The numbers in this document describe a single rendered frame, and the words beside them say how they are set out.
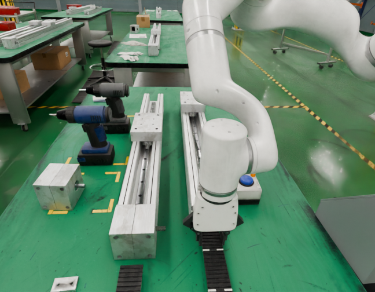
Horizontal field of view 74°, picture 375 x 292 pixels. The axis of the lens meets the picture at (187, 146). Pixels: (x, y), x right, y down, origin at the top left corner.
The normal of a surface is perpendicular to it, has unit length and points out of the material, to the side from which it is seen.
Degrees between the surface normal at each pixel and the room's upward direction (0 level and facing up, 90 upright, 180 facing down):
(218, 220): 90
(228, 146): 90
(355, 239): 90
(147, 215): 0
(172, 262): 0
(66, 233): 0
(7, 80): 90
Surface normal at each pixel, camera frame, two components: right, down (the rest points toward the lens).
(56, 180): 0.04, -0.84
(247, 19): -0.29, 0.90
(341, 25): -0.07, 0.55
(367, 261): -0.99, 0.03
